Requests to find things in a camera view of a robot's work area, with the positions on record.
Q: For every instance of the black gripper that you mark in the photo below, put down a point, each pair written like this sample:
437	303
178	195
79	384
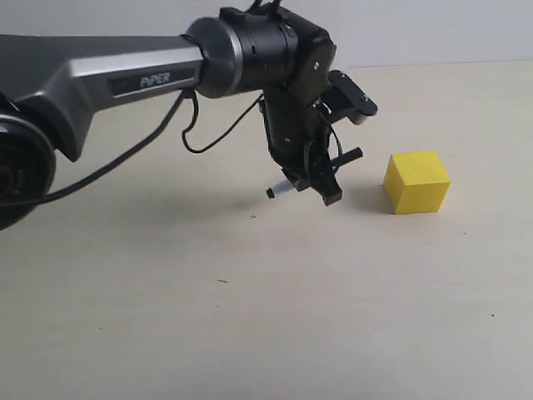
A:
296	135

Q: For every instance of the black and white marker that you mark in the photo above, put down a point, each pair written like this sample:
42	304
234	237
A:
314	168

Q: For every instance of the yellow foam cube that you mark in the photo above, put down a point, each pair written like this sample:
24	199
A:
416	182

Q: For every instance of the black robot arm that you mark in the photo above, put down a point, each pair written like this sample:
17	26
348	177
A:
51	88

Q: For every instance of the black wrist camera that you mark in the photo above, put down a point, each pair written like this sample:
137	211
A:
342	98

